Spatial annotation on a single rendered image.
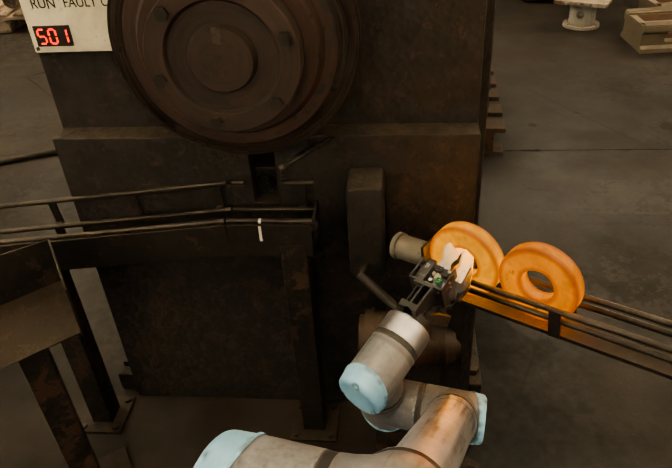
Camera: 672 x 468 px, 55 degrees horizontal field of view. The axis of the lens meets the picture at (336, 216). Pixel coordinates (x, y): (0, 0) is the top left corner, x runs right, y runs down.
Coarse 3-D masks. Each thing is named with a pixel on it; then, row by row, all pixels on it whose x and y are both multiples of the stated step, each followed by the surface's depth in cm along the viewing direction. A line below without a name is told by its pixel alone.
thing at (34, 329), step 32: (0, 256) 135; (32, 256) 139; (0, 288) 139; (32, 288) 142; (64, 288) 125; (0, 320) 137; (32, 320) 135; (64, 320) 134; (0, 352) 129; (32, 352) 127; (32, 384) 139; (64, 384) 149; (64, 416) 147; (64, 448) 151
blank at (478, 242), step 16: (448, 224) 127; (464, 224) 124; (432, 240) 129; (448, 240) 126; (464, 240) 123; (480, 240) 121; (432, 256) 131; (480, 256) 123; (496, 256) 121; (480, 272) 125; (496, 272) 122
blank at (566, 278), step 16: (512, 256) 118; (528, 256) 115; (544, 256) 113; (560, 256) 113; (512, 272) 119; (544, 272) 114; (560, 272) 112; (576, 272) 112; (512, 288) 121; (528, 288) 121; (560, 288) 114; (576, 288) 112; (560, 304) 115; (576, 304) 113; (544, 320) 120
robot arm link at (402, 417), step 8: (408, 384) 118; (416, 384) 118; (408, 392) 117; (416, 392) 117; (400, 400) 115; (408, 400) 116; (392, 408) 114; (400, 408) 116; (408, 408) 115; (368, 416) 119; (376, 416) 116; (384, 416) 116; (392, 416) 116; (400, 416) 116; (408, 416) 115; (376, 424) 120; (384, 424) 119; (392, 424) 118; (400, 424) 117; (408, 424) 116
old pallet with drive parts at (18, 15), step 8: (0, 0) 539; (0, 8) 558; (8, 8) 517; (16, 8) 517; (0, 16) 503; (8, 16) 506; (16, 16) 502; (0, 24) 506; (8, 24) 506; (16, 24) 516; (0, 32) 510; (8, 32) 510
